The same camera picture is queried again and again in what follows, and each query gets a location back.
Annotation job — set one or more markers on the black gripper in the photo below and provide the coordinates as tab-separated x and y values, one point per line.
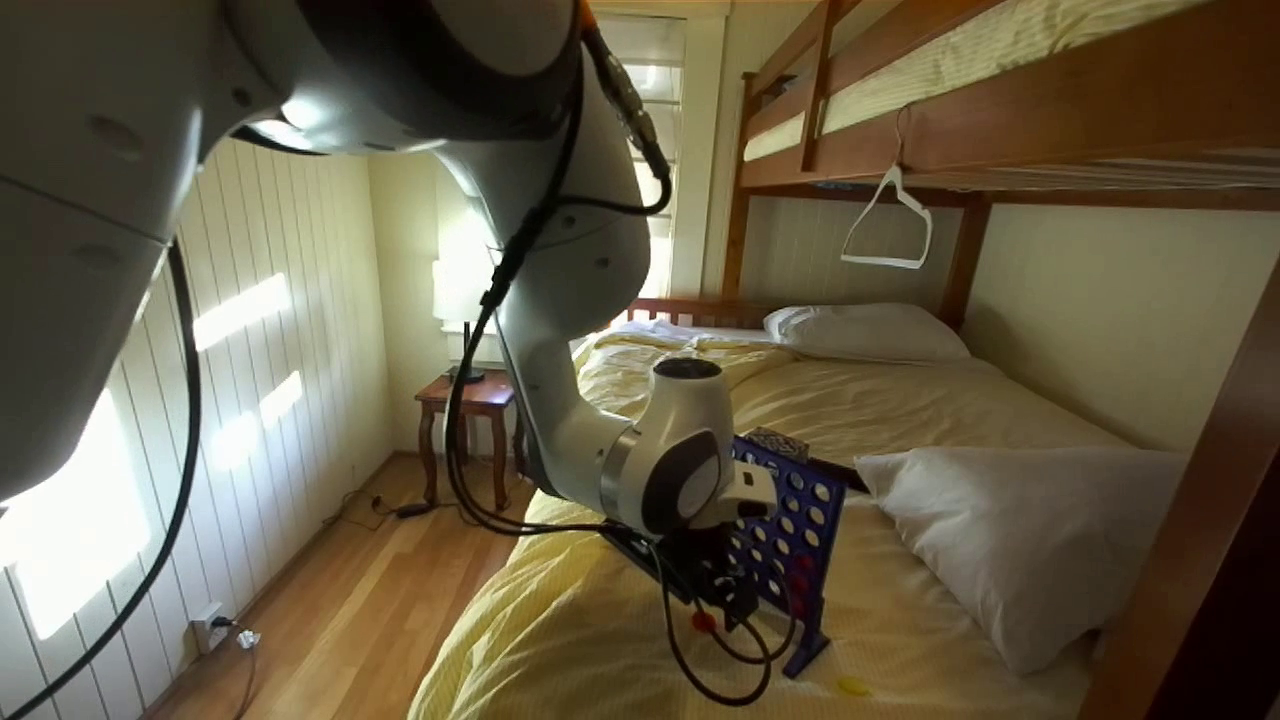
687	562

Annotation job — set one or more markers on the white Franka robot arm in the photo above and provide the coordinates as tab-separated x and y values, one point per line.
562	264

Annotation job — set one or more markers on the yellow bed blanket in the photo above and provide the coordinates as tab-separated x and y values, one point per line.
601	642

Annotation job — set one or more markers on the white bed sheet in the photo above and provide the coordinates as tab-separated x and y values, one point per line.
695	333

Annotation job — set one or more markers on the flat white pillow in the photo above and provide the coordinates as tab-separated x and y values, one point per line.
864	331

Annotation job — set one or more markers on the small wooden side table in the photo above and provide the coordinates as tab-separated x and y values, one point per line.
467	395

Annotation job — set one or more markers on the white folded blanket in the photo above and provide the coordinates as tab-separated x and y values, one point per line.
1024	546

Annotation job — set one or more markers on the black slim table lamp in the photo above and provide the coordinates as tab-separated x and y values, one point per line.
467	377

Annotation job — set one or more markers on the white plastic clothes hanger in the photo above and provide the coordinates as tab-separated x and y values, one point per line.
883	261

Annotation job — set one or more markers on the bunk mattress with pale sheet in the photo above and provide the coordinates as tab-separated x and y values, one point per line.
962	52

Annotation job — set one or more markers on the wall outlet with plug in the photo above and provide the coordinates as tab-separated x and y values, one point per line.
206	624

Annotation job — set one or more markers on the wooden bunk bed frame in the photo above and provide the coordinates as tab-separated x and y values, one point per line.
1064	132

